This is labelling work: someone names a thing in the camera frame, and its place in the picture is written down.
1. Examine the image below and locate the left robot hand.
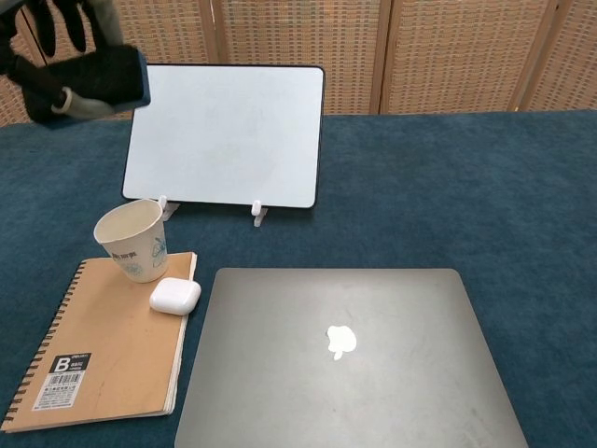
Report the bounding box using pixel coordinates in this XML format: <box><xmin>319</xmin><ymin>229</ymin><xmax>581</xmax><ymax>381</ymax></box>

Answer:
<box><xmin>0</xmin><ymin>0</ymin><xmax>123</xmax><ymax>124</ymax></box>

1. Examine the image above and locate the black eraser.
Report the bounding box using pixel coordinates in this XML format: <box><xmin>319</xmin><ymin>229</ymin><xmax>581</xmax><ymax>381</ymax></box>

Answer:
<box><xmin>35</xmin><ymin>44</ymin><xmax>153</xmax><ymax>124</ymax></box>

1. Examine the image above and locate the white plastic tab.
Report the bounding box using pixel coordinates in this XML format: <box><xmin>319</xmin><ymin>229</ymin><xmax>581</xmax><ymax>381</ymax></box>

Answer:
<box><xmin>157</xmin><ymin>195</ymin><xmax>180</xmax><ymax>221</ymax></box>
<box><xmin>250</xmin><ymin>200</ymin><xmax>270</xmax><ymax>229</ymax></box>

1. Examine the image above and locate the brown spiral notebook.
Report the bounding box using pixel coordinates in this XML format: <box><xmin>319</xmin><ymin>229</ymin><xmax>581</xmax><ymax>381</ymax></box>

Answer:
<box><xmin>0</xmin><ymin>251</ymin><xmax>199</xmax><ymax>435</ymax></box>

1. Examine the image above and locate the white printed paper cup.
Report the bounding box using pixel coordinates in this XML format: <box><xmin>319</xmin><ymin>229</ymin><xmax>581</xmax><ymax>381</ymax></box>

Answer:
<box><xmin>93</xmin><ymin>198</ymin><xmax>170</xmax><ymax>284</ymax></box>

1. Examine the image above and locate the white earbuds case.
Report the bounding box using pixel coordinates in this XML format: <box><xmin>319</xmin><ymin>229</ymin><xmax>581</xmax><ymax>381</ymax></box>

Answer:
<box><xmin>148</xmin><ymin>277</ymin><xmax>202</xmax><ymax>315</ymax></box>

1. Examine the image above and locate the woven bamboo folding screen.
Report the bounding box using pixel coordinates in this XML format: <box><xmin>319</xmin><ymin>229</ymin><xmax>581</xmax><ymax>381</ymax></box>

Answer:
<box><xmin>0</xmin><ymin>0</ymin><xmax>597</xmax><ymax>129</ymax></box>

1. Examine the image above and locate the grey laptop with apple logo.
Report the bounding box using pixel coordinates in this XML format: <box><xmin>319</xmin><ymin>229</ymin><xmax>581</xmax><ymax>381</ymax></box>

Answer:
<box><xmin>174</xmin><ymin>267</ymin><xmax>531</xmax><ymax>448</ymax></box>

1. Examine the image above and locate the blue carpet table cover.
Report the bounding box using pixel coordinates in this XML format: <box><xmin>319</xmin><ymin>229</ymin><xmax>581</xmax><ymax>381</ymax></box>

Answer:
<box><xmin>0</xmin><ymin>108</ymin><xmax>597</xmax><ymax>448</ymax></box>

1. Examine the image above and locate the white board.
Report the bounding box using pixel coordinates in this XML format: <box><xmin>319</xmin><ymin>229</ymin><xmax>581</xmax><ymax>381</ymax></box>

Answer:
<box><xmin>121</xmin><ymin>63</ymin><xmax>326</xmax><ymax>210</ymax></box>

